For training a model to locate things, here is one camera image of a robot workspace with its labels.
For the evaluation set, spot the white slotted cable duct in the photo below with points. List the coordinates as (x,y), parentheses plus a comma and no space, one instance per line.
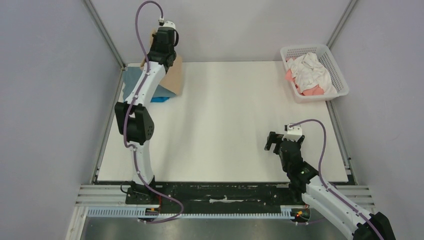
(141,212)

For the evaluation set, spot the folded grey-blue t shirt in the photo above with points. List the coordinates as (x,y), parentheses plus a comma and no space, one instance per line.
(131,77)

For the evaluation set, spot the white plastic laundry basket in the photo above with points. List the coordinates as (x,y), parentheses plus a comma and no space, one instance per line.
(325,57)

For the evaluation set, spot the pink t shirt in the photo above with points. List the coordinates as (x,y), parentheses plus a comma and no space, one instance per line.
(305,73)

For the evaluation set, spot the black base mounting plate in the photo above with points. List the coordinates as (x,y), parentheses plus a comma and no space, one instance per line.
(214,197)

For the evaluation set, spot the beige t shirt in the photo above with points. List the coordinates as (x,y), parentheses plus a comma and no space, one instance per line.
(173,65)

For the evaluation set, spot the folded bright blue t shirt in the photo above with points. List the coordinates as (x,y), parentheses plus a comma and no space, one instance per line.
(159,99)

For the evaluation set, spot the white t shirt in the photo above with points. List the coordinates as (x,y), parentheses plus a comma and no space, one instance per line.
(326,82)

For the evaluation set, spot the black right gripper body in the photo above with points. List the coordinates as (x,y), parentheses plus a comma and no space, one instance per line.
(276,141)

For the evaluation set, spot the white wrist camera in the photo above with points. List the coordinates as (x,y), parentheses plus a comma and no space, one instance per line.
(166,23)
(293,133)

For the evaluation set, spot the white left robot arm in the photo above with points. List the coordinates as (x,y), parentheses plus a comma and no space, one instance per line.
(134,120)

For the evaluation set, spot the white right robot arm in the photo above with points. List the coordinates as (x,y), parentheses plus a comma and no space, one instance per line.
(352,220)

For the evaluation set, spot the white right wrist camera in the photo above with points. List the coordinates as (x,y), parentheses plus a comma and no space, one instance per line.
(293,133)

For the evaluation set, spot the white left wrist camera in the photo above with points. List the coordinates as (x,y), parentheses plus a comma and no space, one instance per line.
(166,23)

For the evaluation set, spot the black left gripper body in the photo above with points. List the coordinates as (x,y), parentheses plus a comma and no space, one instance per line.
(153,48)

